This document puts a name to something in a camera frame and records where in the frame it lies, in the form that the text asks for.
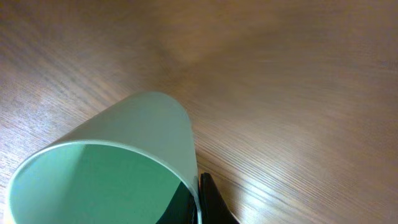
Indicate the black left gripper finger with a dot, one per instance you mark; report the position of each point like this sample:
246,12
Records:
213,208

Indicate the mint green cup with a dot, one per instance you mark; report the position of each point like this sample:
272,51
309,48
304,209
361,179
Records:
134,162

